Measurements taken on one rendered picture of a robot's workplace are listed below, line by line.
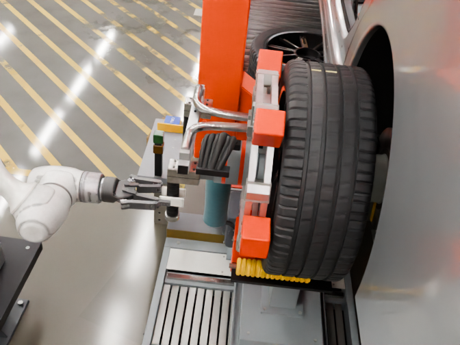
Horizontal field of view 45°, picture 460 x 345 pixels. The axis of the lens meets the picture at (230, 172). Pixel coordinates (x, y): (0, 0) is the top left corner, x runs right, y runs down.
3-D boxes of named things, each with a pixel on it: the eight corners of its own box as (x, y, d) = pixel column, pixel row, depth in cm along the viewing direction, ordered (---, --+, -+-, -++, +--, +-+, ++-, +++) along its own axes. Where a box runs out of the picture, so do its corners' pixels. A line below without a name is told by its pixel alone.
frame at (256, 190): (253, 291, 168) (279, 145, 134) (232, 288, 168) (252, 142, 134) (259, 178, 210) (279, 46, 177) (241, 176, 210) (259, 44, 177)
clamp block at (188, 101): (211, 120, 180) (211, 106, 177) (183, 116, 180) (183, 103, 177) (212, 111, 184) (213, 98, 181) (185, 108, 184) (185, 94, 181)
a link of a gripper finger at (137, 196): (123, 186, 159) (121, 189, 158) (159, 196, 157) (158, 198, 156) (123, 196, 161) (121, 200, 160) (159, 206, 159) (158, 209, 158)
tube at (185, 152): (250, 168, 150) (254, 135, 143) (179, 160, 150) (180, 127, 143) (252, 131, 163) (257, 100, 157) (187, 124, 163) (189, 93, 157)
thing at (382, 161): (382, 252, 171) (415, 177, 149) (357, 249, 171) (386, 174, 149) (371, 181, 195) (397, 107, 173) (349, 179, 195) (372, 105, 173)
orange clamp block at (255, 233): (267, 235, 153) (267, 259, 146) (239, 232, 153) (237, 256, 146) (271, 217, 149) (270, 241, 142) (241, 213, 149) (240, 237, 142)
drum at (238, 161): (264, 197, 171) (270, 161, 162) (195, 189, 171) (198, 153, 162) (265, 169, 182) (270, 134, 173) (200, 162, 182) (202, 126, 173)
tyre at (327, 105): (383, 231, 127) (375, 20, 159) (280, 220, 127) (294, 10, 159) (325, 308, 185) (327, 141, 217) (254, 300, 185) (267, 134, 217)
